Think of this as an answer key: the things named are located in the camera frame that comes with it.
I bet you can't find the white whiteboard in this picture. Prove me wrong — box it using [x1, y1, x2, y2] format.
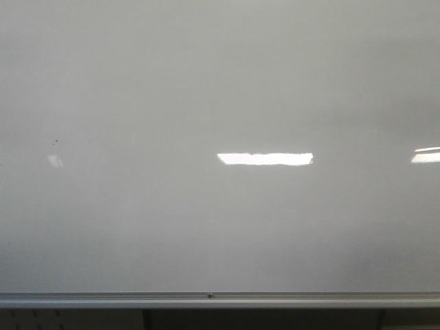
[1, 1, 439, 293]

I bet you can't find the perforated metal panel below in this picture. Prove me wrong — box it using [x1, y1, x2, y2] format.
[1, 309, 145, 330]

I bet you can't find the aluminium whiteboard frame rail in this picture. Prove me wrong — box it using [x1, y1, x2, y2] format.
[1, 292, 439, 309]

